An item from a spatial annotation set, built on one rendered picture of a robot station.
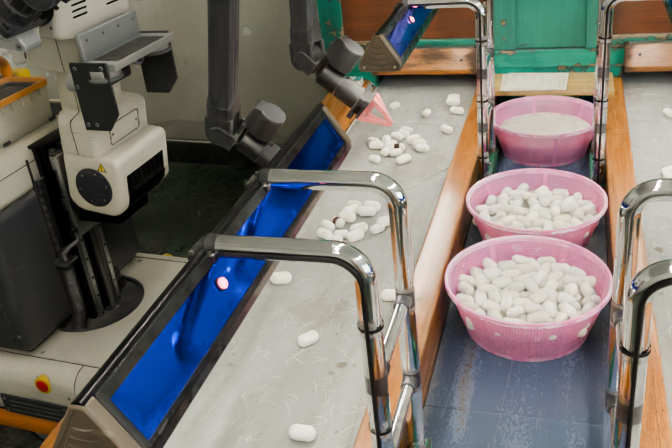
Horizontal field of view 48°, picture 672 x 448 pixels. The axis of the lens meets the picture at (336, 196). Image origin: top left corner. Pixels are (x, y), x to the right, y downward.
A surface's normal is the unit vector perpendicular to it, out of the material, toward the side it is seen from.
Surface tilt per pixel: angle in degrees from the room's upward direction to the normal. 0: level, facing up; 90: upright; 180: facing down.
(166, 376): 58
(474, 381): 0
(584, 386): 0
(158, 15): 90
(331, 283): 0
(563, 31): 90
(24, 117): 92
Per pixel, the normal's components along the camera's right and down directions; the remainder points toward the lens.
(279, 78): -0.34, 0.45
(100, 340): -0.11, -0.89
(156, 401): 0.76, -0.44
